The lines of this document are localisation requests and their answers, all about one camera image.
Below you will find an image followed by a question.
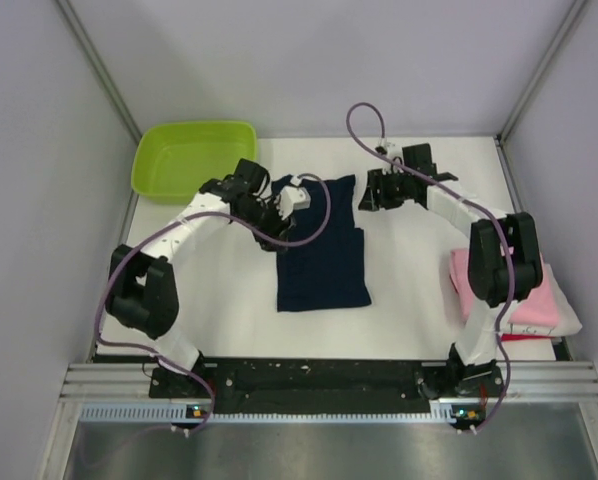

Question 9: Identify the pink folded t shirt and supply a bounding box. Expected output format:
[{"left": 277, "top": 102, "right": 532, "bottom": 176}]
[{"left": 449, "top": 249, "right": 559, "bottom": 327}]

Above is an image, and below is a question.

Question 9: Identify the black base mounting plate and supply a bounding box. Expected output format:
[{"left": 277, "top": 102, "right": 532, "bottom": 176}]
[{"left": 149, "top": 357, "right": 504, "bottom": 415}]

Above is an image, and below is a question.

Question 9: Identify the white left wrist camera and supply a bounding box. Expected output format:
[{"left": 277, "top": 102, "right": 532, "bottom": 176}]
[{"left": 275, "top": 176, "right": 311, "bottom": 220}]

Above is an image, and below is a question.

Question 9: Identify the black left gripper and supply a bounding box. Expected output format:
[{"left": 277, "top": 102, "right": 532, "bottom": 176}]
[{"left": 238, "top": 197, "right": 297, "bottom": 255}]

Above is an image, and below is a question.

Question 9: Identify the navy blue t shirt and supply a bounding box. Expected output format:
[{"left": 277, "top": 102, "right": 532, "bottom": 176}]
[{"left": 276, "top": 175, "right": 371, "bottom": 313}]

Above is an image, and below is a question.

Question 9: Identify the red folded t shirt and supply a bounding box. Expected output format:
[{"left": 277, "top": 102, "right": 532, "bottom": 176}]
[{"left": 500, "top": 333, "right": 550, "bottom": 342}]

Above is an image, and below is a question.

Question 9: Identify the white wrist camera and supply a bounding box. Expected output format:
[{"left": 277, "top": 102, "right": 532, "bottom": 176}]
[
  {"left": 375, "top": 140, "right": 402, "bottom": 163},
  {"left": 275, "top": 176, "right": 311, "bottom": 220}
]

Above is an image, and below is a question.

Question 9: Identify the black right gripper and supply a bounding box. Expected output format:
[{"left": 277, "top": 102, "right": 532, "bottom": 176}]
[{"left": 357, "top": 168, "right": 413, "bottom": 213}]

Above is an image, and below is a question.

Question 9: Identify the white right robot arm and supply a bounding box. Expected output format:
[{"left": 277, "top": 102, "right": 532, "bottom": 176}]
[{"left": 359, "top": 142, "right": 543, "bottom": 399}]

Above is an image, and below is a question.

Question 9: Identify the lime green plastic basin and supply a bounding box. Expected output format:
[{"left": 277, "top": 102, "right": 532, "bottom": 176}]
[{"left": 131, "top": 120, "right": 258, "bottom": 205}]

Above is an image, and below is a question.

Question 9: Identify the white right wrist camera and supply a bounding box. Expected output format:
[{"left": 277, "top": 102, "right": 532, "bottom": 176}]
[{"left": 375, "top": 140, "right": 402, "bottom": 163}]

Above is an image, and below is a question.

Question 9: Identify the grey slotted cable duct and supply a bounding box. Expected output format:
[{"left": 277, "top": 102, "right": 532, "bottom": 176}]
[{"left": 80, "top": 403, "right": 477, "bottom": 424}]

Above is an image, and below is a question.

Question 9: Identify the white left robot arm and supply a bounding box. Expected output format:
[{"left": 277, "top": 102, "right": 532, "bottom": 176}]
[{"left": 105, "top": 159, "right": 310, "bottom": 397}]

